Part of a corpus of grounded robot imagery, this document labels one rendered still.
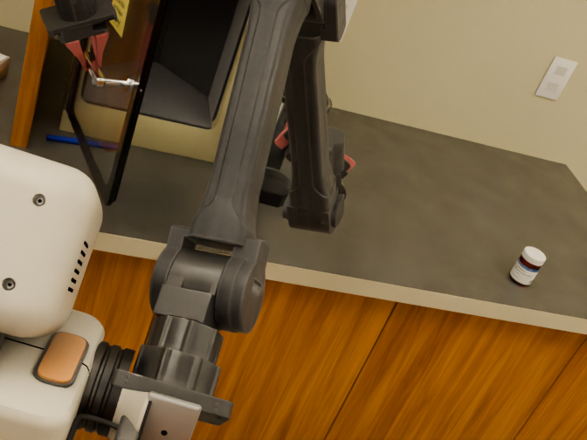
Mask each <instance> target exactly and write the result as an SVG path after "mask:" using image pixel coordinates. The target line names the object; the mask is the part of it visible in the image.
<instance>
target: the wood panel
mask: <svg viewBox="0 0 587 440"><path fill-rule="evenodd" d="M54 5H55V3H54V0H35V1H34V6H33V12H32V17H31V26H30V31H29V37H28V41H27V46H26V52H25V57H24V66H23V71H22V77H21V82H20V87H19V92H18V97H17V107H16V112H15V117H14V122H13V128H12V132H11V138H10V145H11V146H16V147H21V148H27V145H28V140H29V137H30V133H31V126H32V122H33V118H34V113H35V110H36V106H37V102H38V95H39V91H40V87H41V83H42V78H43V75H44V71H45V64H46V60H47V56H48V51H49V48H50V44H51V40H52V39H51V38H50V37H49V34H48V32H47V29H46V27H45V24H44V23H43V21H42V18H41V16H40V12H39V11H40V10H41V9H43V8H47V7H51V6H54Z"/></svg>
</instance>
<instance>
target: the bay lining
mask: <svg viewBox="0 0 587 440"><path fill-rule="evenodd" d="M249 12H250V0H169V3H168V7H167V10H166V14H165V17H164V20H163V24H162V29H161V33H160V37H159V40H158V44H157V47H156V50H155V56H154V59H153V62H156V63H159V64H160V65H162V66H164V67H165V68H167V69H168V70H170V71H171V72H173V73H174V74H175V75H176V76H178V77H179V78H181V79H183V80H184V81H186V82H187V83H189V84H190V85H192V86H193V87H195V88H196V89H197V90H198V91H200V92H201V93H203V94H205V95H206V96H208V97H209V103H210V110H211V122H213V121H214V120H215V119H216V117H217V113H218V109H219V106H220V103H221V100H222V98H223V95H224V90H225V87H226V84H227V81H228V78H229V76H230V73H231V69H232V66H233V63H234V59H235V57H236V54H237V51H238V47H239V44H240V41H241V38H242V36H243V32H244V29H245V25H246V22H247V19H248V17H249Z"/></svg>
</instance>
